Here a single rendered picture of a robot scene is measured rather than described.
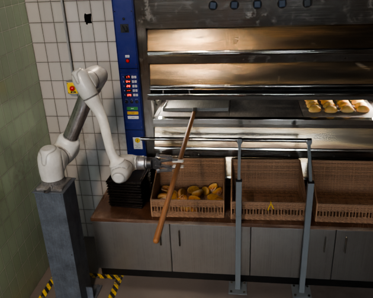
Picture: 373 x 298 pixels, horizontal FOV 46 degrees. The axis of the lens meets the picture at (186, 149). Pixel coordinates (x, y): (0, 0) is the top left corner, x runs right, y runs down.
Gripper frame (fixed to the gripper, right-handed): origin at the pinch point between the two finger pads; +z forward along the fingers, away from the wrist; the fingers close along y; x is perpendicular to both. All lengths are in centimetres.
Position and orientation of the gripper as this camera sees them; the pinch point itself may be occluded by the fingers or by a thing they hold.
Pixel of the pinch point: (178, 163)
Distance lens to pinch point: 274.2
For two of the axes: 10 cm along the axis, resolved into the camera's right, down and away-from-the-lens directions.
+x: -1.3, 4.1, -9.0
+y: 0.4, 9.1, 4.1
